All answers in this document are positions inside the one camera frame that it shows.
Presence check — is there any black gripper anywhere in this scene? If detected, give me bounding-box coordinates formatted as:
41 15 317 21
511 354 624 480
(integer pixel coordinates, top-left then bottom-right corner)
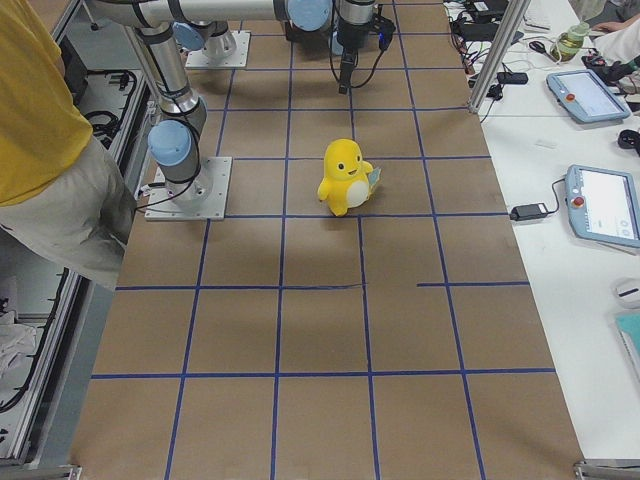
332 0 395 95

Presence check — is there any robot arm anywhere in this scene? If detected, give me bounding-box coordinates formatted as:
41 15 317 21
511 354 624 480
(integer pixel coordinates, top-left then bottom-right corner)
282 0 396 95
98 0 301 218

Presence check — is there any yellow dinosaur plush toy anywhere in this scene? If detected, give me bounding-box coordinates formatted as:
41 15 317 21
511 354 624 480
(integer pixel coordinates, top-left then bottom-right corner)
317 139 381 217

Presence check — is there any green water bottle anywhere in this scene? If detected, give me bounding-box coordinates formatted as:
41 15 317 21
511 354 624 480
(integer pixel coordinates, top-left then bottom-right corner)
549 22 590 62

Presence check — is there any black power adapter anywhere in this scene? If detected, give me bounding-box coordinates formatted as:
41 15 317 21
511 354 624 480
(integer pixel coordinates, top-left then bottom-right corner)
509 203 550 222

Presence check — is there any far blue teach pendant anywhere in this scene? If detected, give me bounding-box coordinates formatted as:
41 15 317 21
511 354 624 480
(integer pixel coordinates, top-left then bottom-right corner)
546 69 631 124

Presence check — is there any blue teach pendant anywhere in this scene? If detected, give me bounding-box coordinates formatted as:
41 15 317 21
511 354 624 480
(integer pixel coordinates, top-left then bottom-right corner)
565 165 639 250
546 69 631 124

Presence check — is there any near blue teach pendant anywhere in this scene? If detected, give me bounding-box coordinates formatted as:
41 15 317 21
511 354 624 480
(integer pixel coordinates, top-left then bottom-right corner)
565 165 639 250

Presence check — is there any person in yellow shirt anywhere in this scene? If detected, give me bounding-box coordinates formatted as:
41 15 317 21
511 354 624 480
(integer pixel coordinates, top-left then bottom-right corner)
1 1 136 290

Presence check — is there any white computer mouse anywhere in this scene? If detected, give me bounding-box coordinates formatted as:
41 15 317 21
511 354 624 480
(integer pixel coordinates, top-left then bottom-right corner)
612 278 640 309

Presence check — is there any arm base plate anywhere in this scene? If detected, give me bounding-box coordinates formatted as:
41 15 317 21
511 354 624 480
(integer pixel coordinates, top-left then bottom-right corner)
143 157 232 221
186 30 251 70

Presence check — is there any aluminium frame post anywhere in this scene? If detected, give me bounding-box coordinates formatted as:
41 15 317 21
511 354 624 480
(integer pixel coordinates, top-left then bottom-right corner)
467 0 530 114

